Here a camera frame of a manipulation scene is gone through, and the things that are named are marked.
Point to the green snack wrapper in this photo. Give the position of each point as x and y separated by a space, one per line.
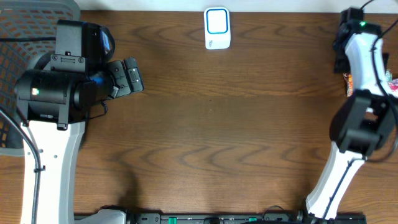
389 75

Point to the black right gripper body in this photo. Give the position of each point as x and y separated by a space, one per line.
343 62

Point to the grey plastic mesh basket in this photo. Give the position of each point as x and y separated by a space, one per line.
18 46

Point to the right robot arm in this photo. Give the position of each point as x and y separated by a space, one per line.
364 122

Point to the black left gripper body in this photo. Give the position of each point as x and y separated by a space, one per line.
119 78

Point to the purple snack package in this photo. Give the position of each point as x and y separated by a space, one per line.
393 84

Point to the small orange tissue pack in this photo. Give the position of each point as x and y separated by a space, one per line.
349 83

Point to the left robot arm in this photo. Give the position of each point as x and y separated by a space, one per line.
49 180

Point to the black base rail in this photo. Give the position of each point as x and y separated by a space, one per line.
274 214

